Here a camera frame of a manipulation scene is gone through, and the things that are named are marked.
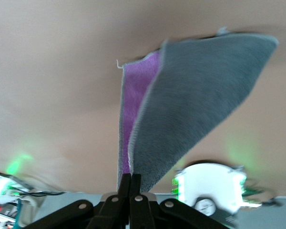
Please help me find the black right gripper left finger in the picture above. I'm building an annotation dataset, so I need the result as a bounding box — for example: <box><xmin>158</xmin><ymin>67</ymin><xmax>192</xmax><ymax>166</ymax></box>
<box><xmin>26</xmin><ymin>173</ymin><xmax>132</xmax><ymax>229</ymax></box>

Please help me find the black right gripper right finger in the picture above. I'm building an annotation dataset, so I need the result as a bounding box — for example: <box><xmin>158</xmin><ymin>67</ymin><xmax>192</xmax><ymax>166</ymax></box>
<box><xmin>129</xmin><ymin>174</ymin><xmax>232</xmax><ymax>229</ymax></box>

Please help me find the brown table cover mat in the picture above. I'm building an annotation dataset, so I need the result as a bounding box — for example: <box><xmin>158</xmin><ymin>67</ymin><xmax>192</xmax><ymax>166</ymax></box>
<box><xmin>0</xmin><ymin>0</ymin><xmax>286</xmax><ymax>199</ymax></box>

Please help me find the purple and grey towel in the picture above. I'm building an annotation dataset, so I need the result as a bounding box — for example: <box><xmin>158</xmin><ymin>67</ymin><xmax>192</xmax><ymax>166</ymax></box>
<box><xmin>116</xmin><ymin>26</ymin><xmax>280</xmax><ymax>193</ymax></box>

